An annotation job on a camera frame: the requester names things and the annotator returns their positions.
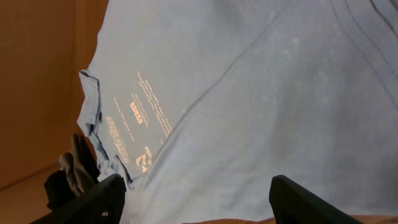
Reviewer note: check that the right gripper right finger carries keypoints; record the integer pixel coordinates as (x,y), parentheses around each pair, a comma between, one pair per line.
(293,204)

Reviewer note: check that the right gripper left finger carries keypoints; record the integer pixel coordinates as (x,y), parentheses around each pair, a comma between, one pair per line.
(103,204)

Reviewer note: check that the light blue printed t-shirt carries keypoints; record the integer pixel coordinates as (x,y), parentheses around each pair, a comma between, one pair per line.
(199,104)

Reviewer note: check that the grey folded garment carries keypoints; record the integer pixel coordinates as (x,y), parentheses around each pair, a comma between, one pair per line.
(79,166)

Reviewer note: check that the black folded shirt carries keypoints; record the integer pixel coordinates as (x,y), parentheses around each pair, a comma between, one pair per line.
(58,190)

